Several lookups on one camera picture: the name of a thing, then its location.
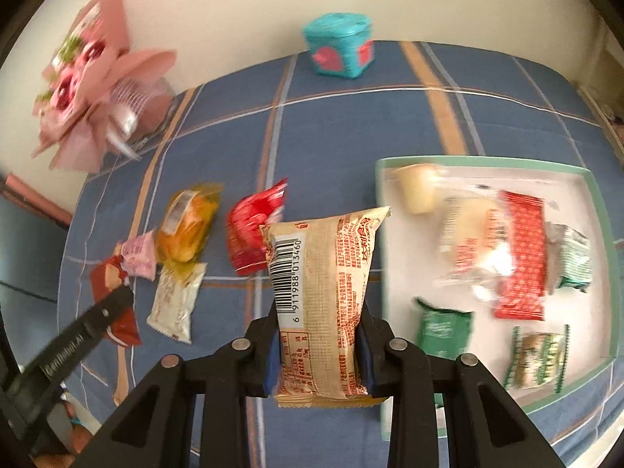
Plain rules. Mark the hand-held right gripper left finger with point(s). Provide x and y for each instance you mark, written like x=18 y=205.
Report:
x=273 y=365

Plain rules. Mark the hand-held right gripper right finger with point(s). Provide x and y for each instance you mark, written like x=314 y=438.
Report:
x=365 y=365

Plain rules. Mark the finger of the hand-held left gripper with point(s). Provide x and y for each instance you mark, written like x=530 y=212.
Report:
x=114 y=302

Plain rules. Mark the dark red snack packet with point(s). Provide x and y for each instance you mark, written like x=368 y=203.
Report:
x=105 y=278

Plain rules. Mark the pink snack packet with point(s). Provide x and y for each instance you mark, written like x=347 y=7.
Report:
x=139 y=256

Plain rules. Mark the small white snack packet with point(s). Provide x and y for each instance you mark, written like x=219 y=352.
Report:
x=175 y=302

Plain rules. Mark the dark green snack packet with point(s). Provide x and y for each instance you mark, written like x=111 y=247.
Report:
x=443 y=331

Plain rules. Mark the beige cake packet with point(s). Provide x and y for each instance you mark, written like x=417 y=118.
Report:
x=321 y=292

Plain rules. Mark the clear orange bread packet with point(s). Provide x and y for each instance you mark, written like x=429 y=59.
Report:
x=187 y=224

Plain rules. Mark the small bright red snack packet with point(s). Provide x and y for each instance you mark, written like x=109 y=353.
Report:
x=248 y=239

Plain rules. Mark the clear white bun packet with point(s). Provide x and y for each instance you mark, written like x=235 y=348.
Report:
x=468 y=239

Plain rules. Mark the green striped snack packet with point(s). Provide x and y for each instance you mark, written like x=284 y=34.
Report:
x=536 y=358

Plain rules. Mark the red patterned snack packet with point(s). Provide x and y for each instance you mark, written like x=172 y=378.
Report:
x=521 y=263

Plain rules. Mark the green-rimmed white tray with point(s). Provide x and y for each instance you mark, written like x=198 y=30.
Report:
x=580 y=321

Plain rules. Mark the green and white snack packet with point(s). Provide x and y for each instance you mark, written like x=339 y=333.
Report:
x=573 y=258

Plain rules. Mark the person's left hand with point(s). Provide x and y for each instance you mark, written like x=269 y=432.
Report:
x=53 y=460

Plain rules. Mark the pink board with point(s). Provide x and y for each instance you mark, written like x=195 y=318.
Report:
x=29 y=195

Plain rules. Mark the glass vase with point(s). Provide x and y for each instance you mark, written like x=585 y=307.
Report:
x=158 y=117

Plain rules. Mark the pink rose bouquet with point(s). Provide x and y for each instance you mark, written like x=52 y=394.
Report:
x=92 y=83

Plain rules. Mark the blue plaid tablecloth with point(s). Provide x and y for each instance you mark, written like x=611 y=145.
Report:
x=341 y=131

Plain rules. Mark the teal tin box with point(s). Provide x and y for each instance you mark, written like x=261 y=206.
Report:
x=336 y=51

